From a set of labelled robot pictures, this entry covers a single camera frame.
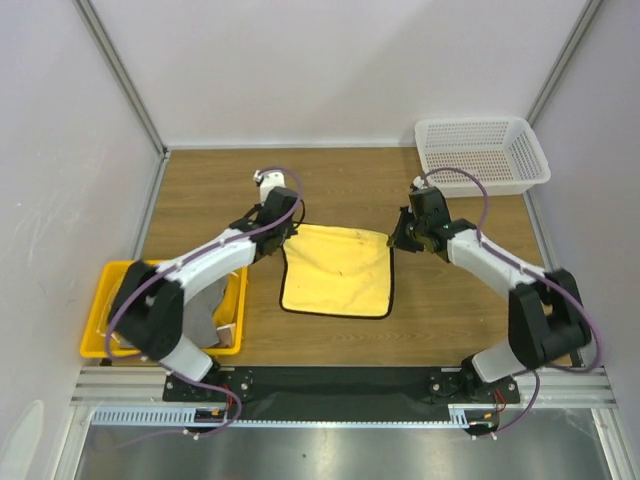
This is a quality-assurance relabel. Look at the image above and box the brown towel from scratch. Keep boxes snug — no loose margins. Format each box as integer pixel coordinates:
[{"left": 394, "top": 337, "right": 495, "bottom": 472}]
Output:
[{"left": 215, "top": 324, "right": 236, "bottom": 349}]

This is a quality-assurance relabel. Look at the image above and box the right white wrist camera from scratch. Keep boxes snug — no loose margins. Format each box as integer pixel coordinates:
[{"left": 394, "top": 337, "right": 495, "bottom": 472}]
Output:
[{"left": 410, "top": 176, "right": 430, "bottom": 192}]

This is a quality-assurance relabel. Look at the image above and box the yellow plastic bin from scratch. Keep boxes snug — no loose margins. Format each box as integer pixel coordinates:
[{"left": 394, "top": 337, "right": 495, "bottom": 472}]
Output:
[{"left": 79, "top": 261, "right": 248, "bottom": 359}]

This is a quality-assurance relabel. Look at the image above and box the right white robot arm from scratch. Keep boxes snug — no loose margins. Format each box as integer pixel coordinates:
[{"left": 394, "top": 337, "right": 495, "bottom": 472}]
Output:
[{"left": 388, "top": 187, "right": 593, "bottom": 402}]

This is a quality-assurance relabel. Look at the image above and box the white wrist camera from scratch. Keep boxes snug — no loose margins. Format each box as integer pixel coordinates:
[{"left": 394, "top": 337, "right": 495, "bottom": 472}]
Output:
[
  {"left": 410, "top": 176, "right": 430, "bottom": 192},
  {"left": 253, "top": 170, "right": 286, "bottom": 204}
]

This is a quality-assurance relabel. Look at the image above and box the aluminium frame rail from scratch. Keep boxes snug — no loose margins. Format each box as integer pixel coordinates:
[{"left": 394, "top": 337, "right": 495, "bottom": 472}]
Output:
[{"left": 72, "top": 0, "right": 169, "bottom": 156}]

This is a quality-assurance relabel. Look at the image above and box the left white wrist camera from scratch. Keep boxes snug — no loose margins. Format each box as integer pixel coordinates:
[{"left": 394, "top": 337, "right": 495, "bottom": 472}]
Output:
[{"left": 253, "top": 170, "right": 286, "bottom": 204}]

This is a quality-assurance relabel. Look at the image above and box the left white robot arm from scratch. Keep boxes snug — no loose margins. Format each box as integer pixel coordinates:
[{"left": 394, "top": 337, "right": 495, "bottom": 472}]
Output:
[{"left": 107, "top": 186, "right": 300, "bottom": 400}]

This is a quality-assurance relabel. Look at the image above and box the grey towel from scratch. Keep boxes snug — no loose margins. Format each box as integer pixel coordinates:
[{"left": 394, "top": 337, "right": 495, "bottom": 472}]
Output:
[{"left": 183, "top": 278, "right": 228, "bottom": 349}]

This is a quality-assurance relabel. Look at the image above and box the yellow towel black trim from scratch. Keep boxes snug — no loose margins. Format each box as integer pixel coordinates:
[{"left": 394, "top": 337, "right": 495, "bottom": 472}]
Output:
[{"left": 280, "top": 224, "right": 395, "bottom": 320}]

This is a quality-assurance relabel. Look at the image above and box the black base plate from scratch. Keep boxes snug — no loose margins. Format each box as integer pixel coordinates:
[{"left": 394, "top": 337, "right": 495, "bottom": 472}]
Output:
[{"left": 164, "top": 364, "right": 521, "bottom": 424}]

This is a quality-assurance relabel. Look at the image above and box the white perforated basket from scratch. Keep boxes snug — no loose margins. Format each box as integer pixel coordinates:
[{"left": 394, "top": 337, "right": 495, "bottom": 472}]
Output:
[{"left": 414, "top": 116, "right": 551, "bottom": 198}]

